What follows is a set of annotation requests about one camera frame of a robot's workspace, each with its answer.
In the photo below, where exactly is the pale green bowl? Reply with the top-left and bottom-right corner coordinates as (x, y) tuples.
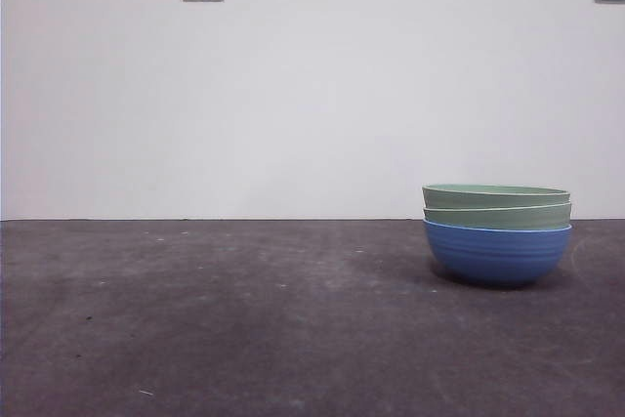
(422, 201), (573, 231)
(421, 183), (573, 210)

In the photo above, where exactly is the blue bowl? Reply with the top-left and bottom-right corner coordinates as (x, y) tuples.
(422, 218), (574, 290)

